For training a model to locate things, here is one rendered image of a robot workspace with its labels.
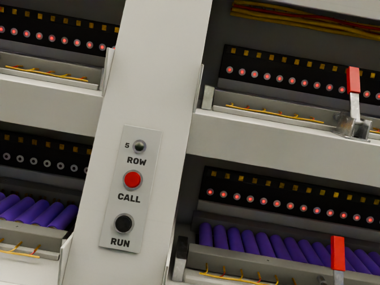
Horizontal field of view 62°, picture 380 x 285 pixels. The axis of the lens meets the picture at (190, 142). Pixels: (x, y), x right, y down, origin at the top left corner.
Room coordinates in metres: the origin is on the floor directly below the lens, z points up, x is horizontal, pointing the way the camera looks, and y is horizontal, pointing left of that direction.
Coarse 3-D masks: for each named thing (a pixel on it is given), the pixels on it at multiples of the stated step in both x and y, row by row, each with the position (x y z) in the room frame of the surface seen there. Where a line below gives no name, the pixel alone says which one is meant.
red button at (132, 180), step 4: (132, 172) 0.32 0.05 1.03; (136, 172) 0.32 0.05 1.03; (128, 176) 0.32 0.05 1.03; (132, 176) 0.32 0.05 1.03; (136, 176) 0.32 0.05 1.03; (124, 180) 0.32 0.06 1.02; (128, 180) 0.32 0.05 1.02; (132, 180) 0.32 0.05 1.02; (136, 180) 0.32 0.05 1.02; (140, 180) 0.32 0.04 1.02; (128, 184) 0.32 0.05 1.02; (132, 184) 0.32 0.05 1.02; (136, 184) 0.32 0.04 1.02
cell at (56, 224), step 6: (66, 210) 0.43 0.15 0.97; (72, 210) 0.44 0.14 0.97; (78, 210) 0.45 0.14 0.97; (60, 216) 0.42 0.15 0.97; (66, 216) 0.42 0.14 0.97; (72, 216) 0.44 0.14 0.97; (54, 222) 0.40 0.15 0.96; (60, 222) 0.41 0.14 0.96; (66, 222) 0.42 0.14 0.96; (60, 228) 0.40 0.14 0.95
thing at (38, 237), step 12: (0, 228) 0.37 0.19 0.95; (12, 228) 0.37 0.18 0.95; (24, 228) 0.37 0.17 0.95; (36, 228) 0.38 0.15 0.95; (48, 228) 0.38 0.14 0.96; (0, 240) 0.36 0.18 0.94; (12, 240) 0.37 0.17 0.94; (24, 240) 0.37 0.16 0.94; (36, 240) 0.37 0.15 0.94; (48, 240) 0.37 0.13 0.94; (60, 240) 0.37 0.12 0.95; (12, 252) 0.35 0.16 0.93
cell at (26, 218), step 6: (36, 204) 0.44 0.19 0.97; (42, 204) 0.44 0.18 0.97; (48, 204) 0.45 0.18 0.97; (30, 210) 0.42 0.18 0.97; (36, 210) 0.42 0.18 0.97; (42, 210) 0.44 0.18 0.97; (24, 216) 0.40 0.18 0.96; (30, 216) 0.41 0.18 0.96; (36, 216) 0.42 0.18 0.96; (24, 222) 0.40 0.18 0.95; (30, 222) 0.41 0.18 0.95
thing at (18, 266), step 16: (16, 176) 0.49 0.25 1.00; (32, 176) 0.49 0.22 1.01; (48, 176) 0.49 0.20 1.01; (64, 176) 0.49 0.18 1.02; (64, 240) 0.36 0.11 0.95; (0, 256) 0.36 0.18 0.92; (16, 256) 0.37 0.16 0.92; (64, 256) 0.31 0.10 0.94; (0, 272) 0.34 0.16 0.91; (16, 272) 0.34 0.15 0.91; (32, 272) 0.35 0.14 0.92; (48, 272) 0.35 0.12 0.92
